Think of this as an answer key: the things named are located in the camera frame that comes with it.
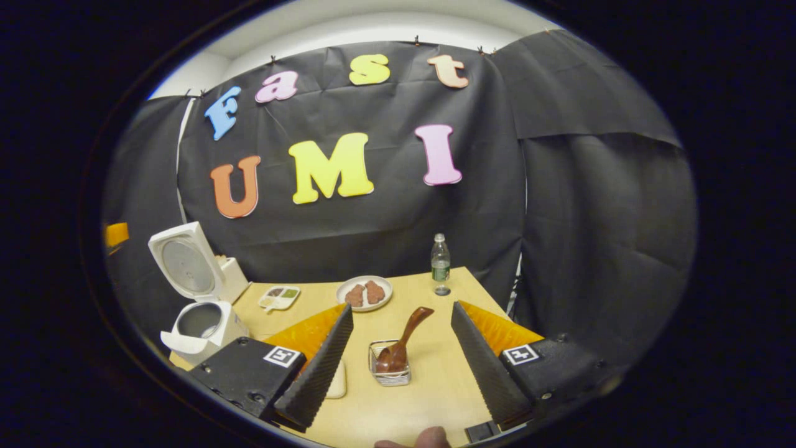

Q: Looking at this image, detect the round white plate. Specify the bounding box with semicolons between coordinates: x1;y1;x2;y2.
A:
336;276;394;312

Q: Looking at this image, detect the white rice cooker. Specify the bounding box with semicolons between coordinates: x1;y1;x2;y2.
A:
148;222;251;366

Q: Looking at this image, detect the white toaster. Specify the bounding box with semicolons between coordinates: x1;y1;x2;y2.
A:
215;254;251;304

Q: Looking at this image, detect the clear plastic water bottle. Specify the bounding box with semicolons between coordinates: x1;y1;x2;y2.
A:
431;233;451;287

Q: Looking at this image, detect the brown wooden spoon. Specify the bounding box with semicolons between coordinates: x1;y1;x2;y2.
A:
375;307;435;374

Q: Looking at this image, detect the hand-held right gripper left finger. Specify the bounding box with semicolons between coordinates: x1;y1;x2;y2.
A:
188;303;354;430

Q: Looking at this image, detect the white divided condiment dish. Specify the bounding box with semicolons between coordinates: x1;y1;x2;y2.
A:
258;285;301;313

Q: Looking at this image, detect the clear glass container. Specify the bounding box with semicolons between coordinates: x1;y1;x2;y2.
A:
326;360;348;399

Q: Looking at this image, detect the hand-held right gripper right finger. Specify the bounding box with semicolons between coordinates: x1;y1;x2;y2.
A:
450;301;613;430

